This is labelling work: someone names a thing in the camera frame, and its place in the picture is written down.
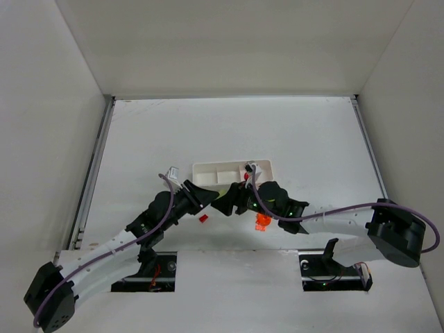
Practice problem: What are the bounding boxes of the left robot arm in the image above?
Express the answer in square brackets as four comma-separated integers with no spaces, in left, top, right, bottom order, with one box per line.
[24,180,219,332]

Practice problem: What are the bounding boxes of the purple cable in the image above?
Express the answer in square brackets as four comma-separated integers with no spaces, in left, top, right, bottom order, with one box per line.
[248,164,441,254]
[33,173,176,329]

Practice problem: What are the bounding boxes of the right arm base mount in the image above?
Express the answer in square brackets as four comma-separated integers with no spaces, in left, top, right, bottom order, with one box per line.
[298,238,373,292]

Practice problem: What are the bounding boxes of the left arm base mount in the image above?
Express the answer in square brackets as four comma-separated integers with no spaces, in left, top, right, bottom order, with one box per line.
[110,252,178,293]

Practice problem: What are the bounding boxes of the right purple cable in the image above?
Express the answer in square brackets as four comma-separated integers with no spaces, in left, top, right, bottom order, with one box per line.
[248,164,441,254]

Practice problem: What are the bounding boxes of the orange round lego piece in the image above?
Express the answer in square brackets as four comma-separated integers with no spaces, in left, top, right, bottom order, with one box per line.
[255,213,272,227]

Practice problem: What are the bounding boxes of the left aluminium frame rail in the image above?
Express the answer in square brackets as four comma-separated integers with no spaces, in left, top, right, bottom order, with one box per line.
[63,95,115,250]

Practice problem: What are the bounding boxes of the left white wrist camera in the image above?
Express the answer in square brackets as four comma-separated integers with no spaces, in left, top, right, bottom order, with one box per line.
[165,166,182,192]

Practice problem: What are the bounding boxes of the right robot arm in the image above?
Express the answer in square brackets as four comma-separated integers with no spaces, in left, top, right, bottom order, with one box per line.
[211,182,426,268]

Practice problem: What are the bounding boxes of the white divided sorting tray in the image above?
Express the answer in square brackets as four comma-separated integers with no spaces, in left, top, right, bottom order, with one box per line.
[192,160,274,191]

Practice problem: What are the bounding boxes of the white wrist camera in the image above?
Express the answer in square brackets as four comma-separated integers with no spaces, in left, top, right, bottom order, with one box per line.
[244,161,259,174]
[165,166,182,192]

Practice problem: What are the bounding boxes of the right aluminium frame rail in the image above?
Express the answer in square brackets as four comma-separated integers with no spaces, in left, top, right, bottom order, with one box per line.
[350,95,389,199]

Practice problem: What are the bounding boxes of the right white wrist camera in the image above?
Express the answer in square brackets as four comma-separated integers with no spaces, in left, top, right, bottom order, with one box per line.
[244,161,259,174]

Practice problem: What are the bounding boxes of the aluminium frame rail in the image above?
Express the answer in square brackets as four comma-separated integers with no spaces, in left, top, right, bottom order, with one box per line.
[63,95,115,250]
[350,95,389,199]

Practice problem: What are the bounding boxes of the small red lego brick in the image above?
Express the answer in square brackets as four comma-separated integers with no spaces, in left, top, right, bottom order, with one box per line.
[198,214,209,223]

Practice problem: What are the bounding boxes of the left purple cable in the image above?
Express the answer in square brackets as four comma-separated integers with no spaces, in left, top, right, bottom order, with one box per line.
[33,173,176,329]

